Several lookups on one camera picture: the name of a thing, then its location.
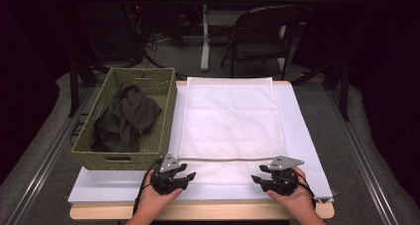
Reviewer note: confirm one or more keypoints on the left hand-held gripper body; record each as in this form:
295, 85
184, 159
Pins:
166, 182

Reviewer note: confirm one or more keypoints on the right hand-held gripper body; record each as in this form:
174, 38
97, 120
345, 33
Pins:
280, 182

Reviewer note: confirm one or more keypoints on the white mesh laundry bag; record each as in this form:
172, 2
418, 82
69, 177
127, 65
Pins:
231, 119

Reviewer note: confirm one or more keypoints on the dark cloth garment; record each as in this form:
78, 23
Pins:
128, 119

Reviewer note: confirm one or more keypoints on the green woven basket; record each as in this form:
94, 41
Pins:
155, 86

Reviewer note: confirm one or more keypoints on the person's left hand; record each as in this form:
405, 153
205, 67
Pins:
155, 200

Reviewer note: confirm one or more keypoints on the person's right hand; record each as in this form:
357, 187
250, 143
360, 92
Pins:
297, 200

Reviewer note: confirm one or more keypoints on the white board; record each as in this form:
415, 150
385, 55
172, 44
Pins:
303, 145

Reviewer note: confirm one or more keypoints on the black metal stand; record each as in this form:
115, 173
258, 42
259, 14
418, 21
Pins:
344, 86
74, 86

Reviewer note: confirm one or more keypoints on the black folding chair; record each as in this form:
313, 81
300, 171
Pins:
261, 50

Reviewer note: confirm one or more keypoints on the white desk leg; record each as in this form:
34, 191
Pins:
205, 36

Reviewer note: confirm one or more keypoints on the metal floor rail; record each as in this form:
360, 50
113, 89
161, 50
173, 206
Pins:
49, 159
360, 159

